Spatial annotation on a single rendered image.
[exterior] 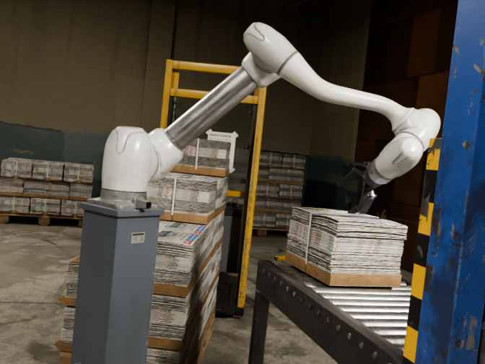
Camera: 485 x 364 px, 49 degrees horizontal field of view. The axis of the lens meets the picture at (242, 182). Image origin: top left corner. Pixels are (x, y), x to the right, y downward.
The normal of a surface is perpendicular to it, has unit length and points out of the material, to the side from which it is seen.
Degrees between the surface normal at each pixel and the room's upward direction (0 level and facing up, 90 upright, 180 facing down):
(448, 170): 90
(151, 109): 90
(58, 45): 90
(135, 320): 90
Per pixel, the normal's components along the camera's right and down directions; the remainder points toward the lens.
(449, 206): -0.96, -0.08
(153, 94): 0.28, 0.08
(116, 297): 0.79, 0.11
